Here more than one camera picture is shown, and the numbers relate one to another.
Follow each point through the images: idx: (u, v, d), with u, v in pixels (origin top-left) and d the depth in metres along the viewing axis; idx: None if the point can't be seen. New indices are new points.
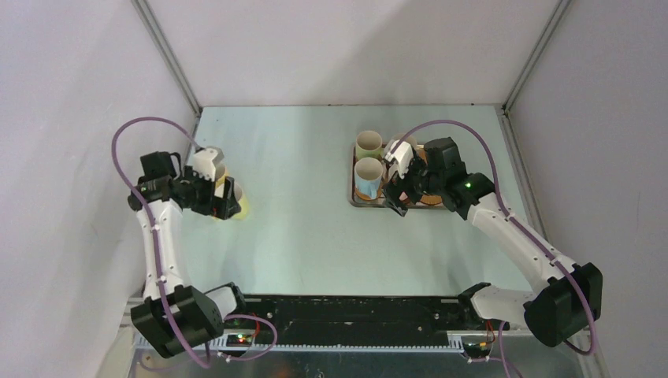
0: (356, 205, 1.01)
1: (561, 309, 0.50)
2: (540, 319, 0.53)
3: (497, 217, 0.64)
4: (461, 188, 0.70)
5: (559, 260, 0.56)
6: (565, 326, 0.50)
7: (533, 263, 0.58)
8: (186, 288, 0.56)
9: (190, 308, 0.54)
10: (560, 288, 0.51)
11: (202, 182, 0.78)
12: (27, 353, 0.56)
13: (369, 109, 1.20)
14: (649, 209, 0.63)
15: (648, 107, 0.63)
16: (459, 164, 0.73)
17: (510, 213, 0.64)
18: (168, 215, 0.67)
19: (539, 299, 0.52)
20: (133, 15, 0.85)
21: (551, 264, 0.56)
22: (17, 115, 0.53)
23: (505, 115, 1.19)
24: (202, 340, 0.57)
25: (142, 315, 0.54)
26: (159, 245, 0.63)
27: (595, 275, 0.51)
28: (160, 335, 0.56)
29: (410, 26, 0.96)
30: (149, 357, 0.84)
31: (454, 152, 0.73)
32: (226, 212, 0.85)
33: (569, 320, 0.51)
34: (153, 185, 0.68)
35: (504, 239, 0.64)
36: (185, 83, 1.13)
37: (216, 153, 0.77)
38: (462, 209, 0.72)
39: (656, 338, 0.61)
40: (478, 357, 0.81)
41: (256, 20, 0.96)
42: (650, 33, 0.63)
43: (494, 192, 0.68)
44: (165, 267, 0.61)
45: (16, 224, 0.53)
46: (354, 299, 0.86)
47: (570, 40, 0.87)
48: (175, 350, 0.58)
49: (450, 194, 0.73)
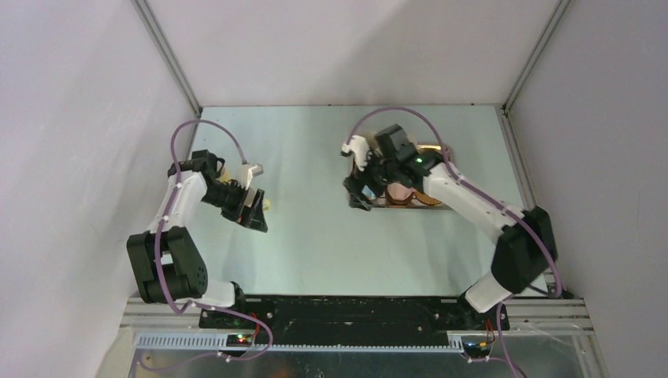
0: (356, 205, 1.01)
1: (517, 252, 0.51)
2: (504, 267, 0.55)
3: (448, 183, 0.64)
4: (412, 164, 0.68)
5: (510, 208, 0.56)
6: (526, 270, 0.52)
7: (487, 216, 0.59)
8: (181, 228, 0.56)
9: (182, 248, 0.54)
10: (514, 233, 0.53)
11: (236, 189, 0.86)
12: (27, 352, 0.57)
13: (369, 109, 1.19)
14: (648, 208, 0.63)
15: (648, 106, 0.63)
16: (409, 144, 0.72)
17: (458, 177, 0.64)
18: (193, 183, 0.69)
19: (499, 248, 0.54)
20: (133, 16, 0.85)
21: (503, 213, 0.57)
22: (18, 116, 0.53)
23: (505, 115, 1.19)
24: (183, 294, 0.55)
25: (135, 243, 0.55)
26: (175, 198, 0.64)
27: (544, 217, 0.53)
28: (145, 272, 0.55)
29: (410, 26, 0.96)
30: (149, 357, 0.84)
31: (400, 134, 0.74)
32: (249, 223, 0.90)
33: (528, 263, 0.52)
34: (190, 161, 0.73)
35: (458, 201, 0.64)
36: (185, 83, 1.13)
37: (254, 168, 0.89)
38: (418, 184, 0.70)
39: (657, 339, 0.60)
40: (478, 357, 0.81)
41: (256, 21, 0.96)
42: (650, 33, 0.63)
43: (443, 161, 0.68)
44: (174, 211, 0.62)
45: (16, 224, 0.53)
46: (354, 298, 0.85)
47: (570, 39, 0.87)
48: (154, 298, 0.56)
49: (404, 173, 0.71)
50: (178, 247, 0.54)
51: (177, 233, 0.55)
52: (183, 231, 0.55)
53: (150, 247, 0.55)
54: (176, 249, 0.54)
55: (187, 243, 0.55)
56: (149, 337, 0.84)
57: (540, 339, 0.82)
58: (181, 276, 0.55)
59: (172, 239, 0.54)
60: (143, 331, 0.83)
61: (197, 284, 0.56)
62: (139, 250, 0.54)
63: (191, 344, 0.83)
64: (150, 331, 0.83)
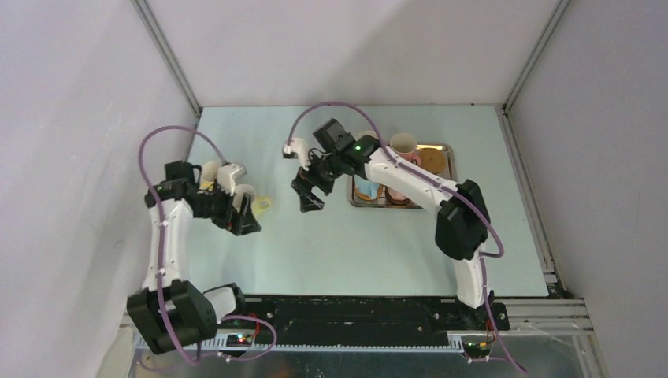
0: (356, 205, 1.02)
1: (454, 222, 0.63)
2: (449, 238, 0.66)
3: (388, 167, 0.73)
4: (352, 152, 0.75)
5: (444, 184, 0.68)
6: (465, 236, 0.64)
7: (426, 194, 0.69)
8: (182, 282, 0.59)
9: (183, 302, 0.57)
10: (450, 206, 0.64)
11: (222, 195, 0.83)
12: (27, 353, 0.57)
13: (369, 109, 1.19)
14: (647, 209, 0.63)
15: (647, 106, 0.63)
16: (346, 135, 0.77)
17: (395, 162, 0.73)
18: (179, 214, 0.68)
19: (441, 222, 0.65)
20: (133, 15, 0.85)
21: (439, 190, 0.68)
22: (17, 114, 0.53)
23: (505, 115, 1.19)
24: (194, 339, 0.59)
25: (138, 304, 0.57)
26: (165, 242, 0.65)
27: (473, 187, 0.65)
28: (151, 327, 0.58)
29: (410, 26, 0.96)
30: (150, 357, 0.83)
31: (336, 125, 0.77)
32: (240, 229, 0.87)
33: (465, 230, 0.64)
34: (168, 185, 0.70)
35: (399, 183, 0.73)
36: (185, 83, 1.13)
37: (236, 170, 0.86)
38: (360, 171, 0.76)
39: (657, 339, 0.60)
40: (478, 357, 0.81)
41: (256, 21, 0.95)
42: (649, 33, 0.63)
43: (380, 147, 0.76)
44: (167, 260, 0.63)
45: (16, 225, 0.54)
46: (354, 299, 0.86)
47: (570, 40, 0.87)
48: (165, 346, 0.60)
49: (346, 161, 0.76)
50: (179, 302, 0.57)
51: (179, 287, 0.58)
52: (183, 286, 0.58)
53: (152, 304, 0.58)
54: (178, 303, 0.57)
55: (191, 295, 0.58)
56: None
57: (540, 339, 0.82)
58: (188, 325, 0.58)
59: (176, 295, 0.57)
60: None
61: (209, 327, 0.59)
62: (140, 310, 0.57)
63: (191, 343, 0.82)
64: None
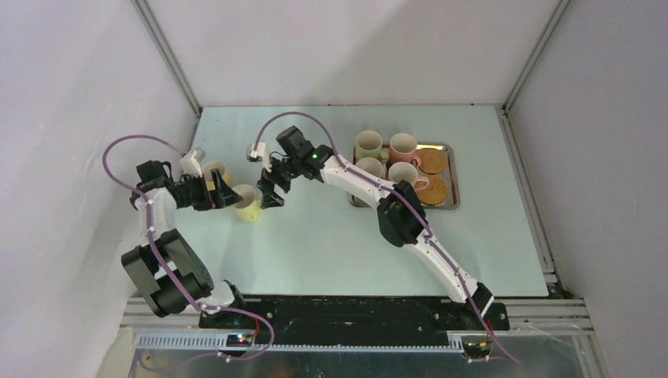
0: (356, 205, 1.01)
1: (391, 216, 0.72)
2: (391, 231, 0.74)
3: (339, 172, 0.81)
4: (309, 159, 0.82)
5: (382, 183, 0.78)
6: (402, 227, 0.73)
7: (369, 193, 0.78)
8: (172, 231, 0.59)
9: (179, 249, 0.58)
10: (388, 201, 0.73)
11: (194, 181, 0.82)
12: (28, 353, 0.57)
13: (369, 109, 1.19)
14: (647, 209, 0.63)
15: (647, 106, 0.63)
16: (306, 142, 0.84)
17: (345, 165, 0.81)
18: (162, 196, 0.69)
19: (382, 218, 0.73)
20: (133, 15, 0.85)
21: (380, 189, 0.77)
22: (17, 115, 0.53)
23: (505, 115, 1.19)
24: (197, 291, 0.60)
25: (132, 260, 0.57)
26: (153, 213, 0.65)
27: (406, 184, 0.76)
28: (150, 283, 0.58)
29: (410, 26, 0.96)
30: (149, 357, 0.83)
31: (298, 135, 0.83)
32: (224, 201, 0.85)
33: (403, 223, 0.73)
34: (149, 182, 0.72)
35: (348, 184, 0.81)
36: (185, 83, 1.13)
37: (194, 153, 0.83)
38: (317, 176, 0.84)
39: (656, 339, 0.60)
40: (478, 357, 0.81)
41: (256, 21, 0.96)
42: (650, 33, 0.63)
43: (333, 153, 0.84)
44: (156, 221, 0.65)
45: (16, 225, 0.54)
46: (354, 298, 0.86)
47: (569, 41, 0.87)
48: (167, 305, 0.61)
49: (304, 167, 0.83)
50: (176, 250, 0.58)
51: (170, 236, 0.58)
52: (175, 233, 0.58)
53: (147, 258, 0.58)
54: (176, 251, 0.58)
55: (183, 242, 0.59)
56: (148, 337, 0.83)
57: (540, 340, 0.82)
58: (189, 276, 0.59)
59: (168, 243, 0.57)
60: (143, 331, 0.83)
61: (205, 279, 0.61)
62: (138, 264, 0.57)
63: (191, 343, 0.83)
64: (150, 331, 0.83)
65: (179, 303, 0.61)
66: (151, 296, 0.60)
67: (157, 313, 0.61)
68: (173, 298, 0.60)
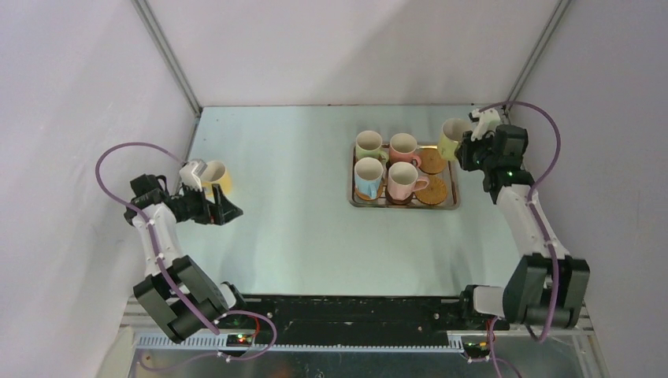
0: (357, 205, 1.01)
1: (528, 276, 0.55)
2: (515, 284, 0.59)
3: (518, 199, 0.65)
4: (503, 172, 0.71)
5: (554, 244, 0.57)
6: (523, 282, 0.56)
7: (528, 239, 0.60)
8: (183, 258, 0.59)
9: (192, 275, 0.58)
10: (539, 261, 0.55)
11: (193, 194, 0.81)
12: (28, 353, 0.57)
13: (369, 109, 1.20)
14: (647, 209, 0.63)
15: (647, 105, 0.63)
16: (517, 153, 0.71)
17: (532, 199, 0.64)
18: (161, 213, 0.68)
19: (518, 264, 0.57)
20: (132, 16, 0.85)
21: (544, 244, 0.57)
22: (17, 115, 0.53)
23: (505, 115, 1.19)
24: (213, 313, 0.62)
25: (145, 290, 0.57)
26: (156, 235, 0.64)
27: (581, 268, 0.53)
28: (168, 313, 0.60)
29: (410, 25, 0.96)
30: (150, 357, 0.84)
31: (519, 143, 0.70)
32: (223, 218, 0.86)
33: (532, 290, 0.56)
34: (144, 197, 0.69)
35: (517, 219, 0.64)
36: (185, 83, 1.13)
37: (196, 165, 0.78)
38: (495, 193, 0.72)
39: (655, 340, 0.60)
40: (478, 357, 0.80)
41: (255, 20, 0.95)
42: (647, 33, 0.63)
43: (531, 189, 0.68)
44: (162, 246, 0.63)
45: (16, 225, 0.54)
46: (354, 298, 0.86)
47: (569, 41, 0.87)
48: (183, 330, 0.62)
49: (490, 176, 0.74)
50: (191, 276, 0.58)
51: (183, 264, 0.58)
52: (187, 260, 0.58)
53: (161, 287, 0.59)
54: (189, 278, 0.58)
55: (195, 269, 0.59)
56: (148, 337, 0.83)
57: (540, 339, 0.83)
58: (203, 300, 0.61)
59: (182, 272, 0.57)
60: (143, 331, 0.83)
61: (220, 302, 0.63)
62: (152, 295, 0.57)
63: (191, 344, 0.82)
64: (150, 331, 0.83)
65: (196, 327, 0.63)
66: (168, 324, 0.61)
67: (175, 339, 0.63)
68: (189, 322, 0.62)
